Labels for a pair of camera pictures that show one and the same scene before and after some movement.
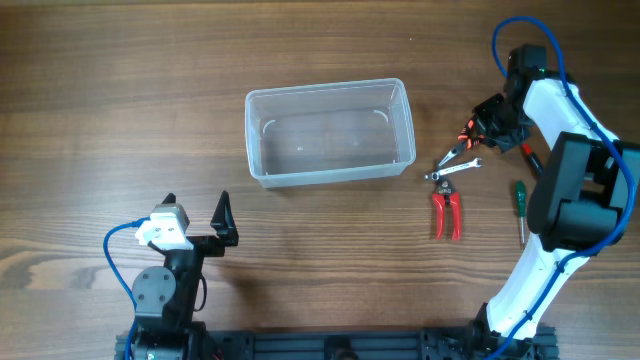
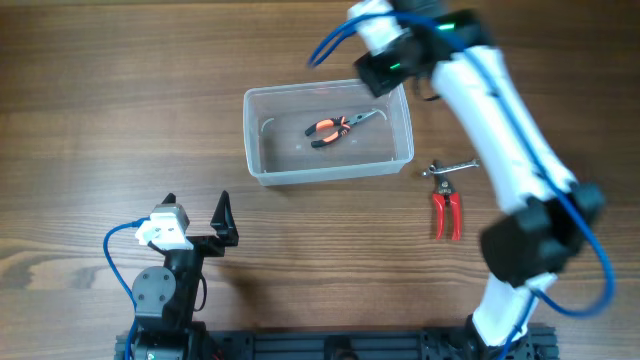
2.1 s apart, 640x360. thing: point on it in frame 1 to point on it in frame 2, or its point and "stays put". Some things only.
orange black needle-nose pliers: x=467 y=137 to x=341 y=120
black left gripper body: x=186 y=264 stays put
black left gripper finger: x=224 y=223 stays put
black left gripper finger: x=170 y=199 stays put
